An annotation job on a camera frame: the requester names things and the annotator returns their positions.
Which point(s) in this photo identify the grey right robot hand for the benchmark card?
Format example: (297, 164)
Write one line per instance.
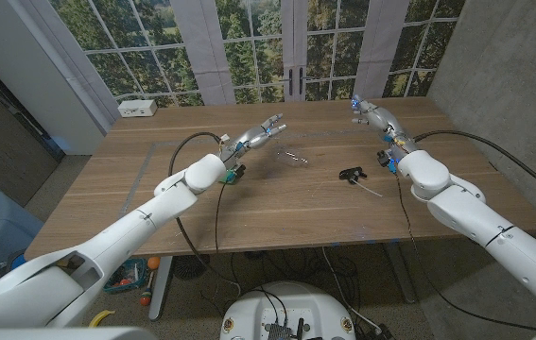
(381, 120)

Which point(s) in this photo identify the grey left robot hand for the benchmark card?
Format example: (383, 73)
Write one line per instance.
(255, 137)

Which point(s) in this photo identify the black trigger spray head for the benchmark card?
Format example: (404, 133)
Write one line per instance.
(350, 174)

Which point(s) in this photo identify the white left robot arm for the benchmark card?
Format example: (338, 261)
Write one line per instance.
(121, 236)

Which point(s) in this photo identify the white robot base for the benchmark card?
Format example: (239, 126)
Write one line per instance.
(291, 307)

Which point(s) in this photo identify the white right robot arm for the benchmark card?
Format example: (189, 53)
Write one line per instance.
(475, 222)

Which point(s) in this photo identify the green ball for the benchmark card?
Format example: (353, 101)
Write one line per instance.
(229, 178)

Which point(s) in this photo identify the orange ball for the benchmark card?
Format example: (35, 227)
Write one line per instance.
(153, 263)

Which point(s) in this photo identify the white power strip box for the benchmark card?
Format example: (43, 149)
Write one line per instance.
(137, 108)

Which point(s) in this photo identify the black round fan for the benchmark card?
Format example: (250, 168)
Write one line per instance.
(191, 265)

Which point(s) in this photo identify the grey table leg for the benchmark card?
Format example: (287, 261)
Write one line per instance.
(402, 278)

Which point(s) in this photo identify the white table leg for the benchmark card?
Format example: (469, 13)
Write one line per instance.
(159, 293)

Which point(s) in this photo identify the teal toy basket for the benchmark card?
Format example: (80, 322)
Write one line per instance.
(128, 278)

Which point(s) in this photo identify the colourful toy maraca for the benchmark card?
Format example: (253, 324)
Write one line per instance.
(145, 298)

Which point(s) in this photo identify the yellow toy banana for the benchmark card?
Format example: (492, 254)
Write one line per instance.
(99, 317)

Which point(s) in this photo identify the white robot torso shell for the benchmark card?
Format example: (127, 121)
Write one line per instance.
(59, 334)

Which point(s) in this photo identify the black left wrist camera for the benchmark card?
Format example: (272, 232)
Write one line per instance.
(239, 169)

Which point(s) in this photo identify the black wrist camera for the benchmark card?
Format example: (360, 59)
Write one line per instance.
(239, 169)
(385, 159)

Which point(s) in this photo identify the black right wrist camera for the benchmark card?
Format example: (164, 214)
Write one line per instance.
(385, 159)

